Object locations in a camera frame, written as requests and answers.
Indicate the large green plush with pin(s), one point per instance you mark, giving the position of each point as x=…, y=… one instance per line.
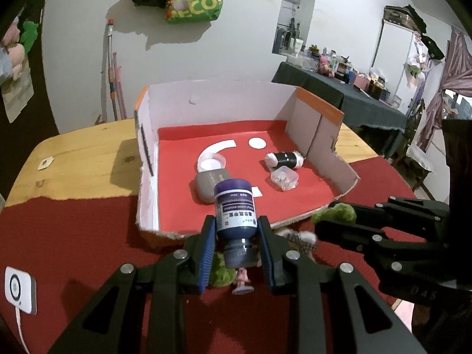
x=333, y=212

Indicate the dark wooden door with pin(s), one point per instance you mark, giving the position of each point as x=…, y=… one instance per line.
x=37, y=118

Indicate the wall mirror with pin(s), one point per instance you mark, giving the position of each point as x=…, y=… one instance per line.
x=295, y=14

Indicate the curved white paper strip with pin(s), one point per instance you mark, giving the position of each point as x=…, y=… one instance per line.
x=221, y=146

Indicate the orange cardboard box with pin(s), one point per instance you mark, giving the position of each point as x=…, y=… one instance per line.
x=177, y=155

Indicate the green plush leaf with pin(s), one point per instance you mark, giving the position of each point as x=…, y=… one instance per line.
x=29, y=33

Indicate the round white sticker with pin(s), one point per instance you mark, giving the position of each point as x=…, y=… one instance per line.
x=257, y=143

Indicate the dark hanging clothes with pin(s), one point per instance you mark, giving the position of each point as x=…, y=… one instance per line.
x=429, y=42

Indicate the white plush rabbit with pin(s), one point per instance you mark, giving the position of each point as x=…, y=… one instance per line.
x=300, y=241

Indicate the small white sticker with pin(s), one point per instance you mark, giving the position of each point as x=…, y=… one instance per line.
x=46, y=163

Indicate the white cabinet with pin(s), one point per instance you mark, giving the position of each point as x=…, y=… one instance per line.
x=396, y=55

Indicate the small green pompom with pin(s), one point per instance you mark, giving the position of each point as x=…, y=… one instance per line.
x=221, y=271

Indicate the dark blue bottle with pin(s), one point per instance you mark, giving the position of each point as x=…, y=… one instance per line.
x=236, y=210

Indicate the peach plush toy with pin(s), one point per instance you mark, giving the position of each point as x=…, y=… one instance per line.
x=14, y=61

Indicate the small clear plastic box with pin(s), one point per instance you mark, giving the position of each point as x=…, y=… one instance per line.
x=284, y=179

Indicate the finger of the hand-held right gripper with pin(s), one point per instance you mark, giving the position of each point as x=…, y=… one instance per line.
x=346, y=234
x=391, y=212

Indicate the white roll with black band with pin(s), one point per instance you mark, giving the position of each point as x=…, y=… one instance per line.
x=285, y=159

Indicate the row of bottles and jars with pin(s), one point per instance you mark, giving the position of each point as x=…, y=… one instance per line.
x=339, y=66

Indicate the side table with dark cloth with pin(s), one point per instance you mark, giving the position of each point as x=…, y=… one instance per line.
x=332, y=92

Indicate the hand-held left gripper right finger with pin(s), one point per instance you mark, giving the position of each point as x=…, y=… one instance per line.
x=266, y=254

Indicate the white paper label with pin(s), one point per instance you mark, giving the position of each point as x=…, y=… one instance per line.
x=256, y=192

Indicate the pink pole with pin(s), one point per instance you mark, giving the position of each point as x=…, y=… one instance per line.
x=120, y=84

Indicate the clear round container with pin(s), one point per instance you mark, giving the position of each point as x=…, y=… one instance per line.
x=212, y=164

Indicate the grey rounded case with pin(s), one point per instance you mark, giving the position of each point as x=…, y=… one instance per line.
x=204, y=188

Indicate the pink plush toy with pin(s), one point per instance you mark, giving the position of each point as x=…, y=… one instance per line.
x=11, y=35

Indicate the pink doll figurine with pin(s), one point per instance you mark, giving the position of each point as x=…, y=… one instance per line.
x=241, y=284

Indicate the white charger device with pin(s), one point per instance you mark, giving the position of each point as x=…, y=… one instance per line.
x=25, y=291

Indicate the red knitted mat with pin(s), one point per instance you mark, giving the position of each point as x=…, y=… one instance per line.
x=73, y=247

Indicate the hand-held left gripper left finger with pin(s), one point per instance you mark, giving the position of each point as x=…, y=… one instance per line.
x=206, y=254

